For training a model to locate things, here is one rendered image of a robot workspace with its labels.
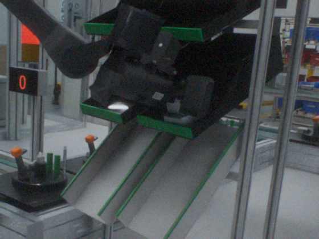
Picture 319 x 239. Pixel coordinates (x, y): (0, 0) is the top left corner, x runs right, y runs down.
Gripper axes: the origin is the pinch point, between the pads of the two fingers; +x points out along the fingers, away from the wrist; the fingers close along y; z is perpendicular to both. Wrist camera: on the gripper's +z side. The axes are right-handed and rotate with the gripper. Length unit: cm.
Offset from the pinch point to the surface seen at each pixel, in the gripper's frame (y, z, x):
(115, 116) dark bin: 12.2, -6.0, -2.9
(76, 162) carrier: 56, -22, 26
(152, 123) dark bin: 4.8, -5.7, -0.3
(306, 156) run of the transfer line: 34, -3, 125
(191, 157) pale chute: 4.6, -10.4, 12.8
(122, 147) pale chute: 21.4, -12.3, 9.7
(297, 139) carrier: 41, 3, 128
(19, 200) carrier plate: 36.6, -29.6, -3.1
